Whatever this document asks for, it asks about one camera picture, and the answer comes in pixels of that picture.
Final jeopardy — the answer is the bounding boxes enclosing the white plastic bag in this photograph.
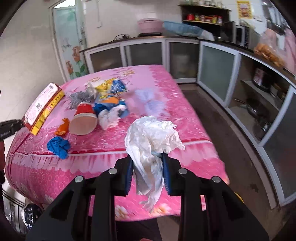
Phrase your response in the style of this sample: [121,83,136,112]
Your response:
[125,115,185,212]

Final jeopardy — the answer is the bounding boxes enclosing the orange wrapper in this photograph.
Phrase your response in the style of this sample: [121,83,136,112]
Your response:
[54,118,70,136]

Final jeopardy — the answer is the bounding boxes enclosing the white tissue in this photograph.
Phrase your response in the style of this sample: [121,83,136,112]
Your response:
[98,105,126,130]

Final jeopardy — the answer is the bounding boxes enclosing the red paper noodle cup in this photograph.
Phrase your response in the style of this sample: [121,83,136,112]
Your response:
[69,102,98,136]

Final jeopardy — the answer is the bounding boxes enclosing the white kitchen cabinet run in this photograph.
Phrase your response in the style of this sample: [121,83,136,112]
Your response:
[82,36,295,206]

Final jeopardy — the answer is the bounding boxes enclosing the red yellow flat box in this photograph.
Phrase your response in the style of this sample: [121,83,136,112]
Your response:
[22,82,65,136]

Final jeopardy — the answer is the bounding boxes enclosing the pink floral tablecloth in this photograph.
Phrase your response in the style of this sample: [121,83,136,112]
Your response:
[5,65,229,204]

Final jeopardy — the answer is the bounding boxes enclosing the blue orange snack bag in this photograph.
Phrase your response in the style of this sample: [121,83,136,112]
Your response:
[93,95,130,118]

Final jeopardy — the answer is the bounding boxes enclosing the grey mesh cloth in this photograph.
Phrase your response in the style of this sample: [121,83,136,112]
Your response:
[68,89,96,109]

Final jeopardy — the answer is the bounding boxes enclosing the blue yellow snack bag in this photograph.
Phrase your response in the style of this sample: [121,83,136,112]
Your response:
[95,78,127,95]

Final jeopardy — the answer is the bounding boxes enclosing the floral glass door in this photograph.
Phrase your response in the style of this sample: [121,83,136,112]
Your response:
[51,1,88,81]

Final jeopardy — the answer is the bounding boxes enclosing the blue folded cloth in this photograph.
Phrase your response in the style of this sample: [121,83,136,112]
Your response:
[163,21,204,38]

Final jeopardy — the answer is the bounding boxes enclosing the pink plastic basin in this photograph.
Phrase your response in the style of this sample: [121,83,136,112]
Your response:
[137,18,164,33]

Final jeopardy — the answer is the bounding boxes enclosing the bag of oranges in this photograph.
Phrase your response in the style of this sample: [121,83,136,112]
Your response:
[254,43,285,68]

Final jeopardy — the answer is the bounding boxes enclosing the microwave oven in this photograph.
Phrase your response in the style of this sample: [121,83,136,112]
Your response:
[236,26,260,49]

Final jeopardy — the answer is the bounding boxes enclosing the dark wooden spice shelf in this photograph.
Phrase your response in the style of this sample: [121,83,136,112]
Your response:
[178,1,231,37]

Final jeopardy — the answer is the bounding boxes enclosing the yellow wall poster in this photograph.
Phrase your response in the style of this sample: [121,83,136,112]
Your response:
[236,1,253,19]

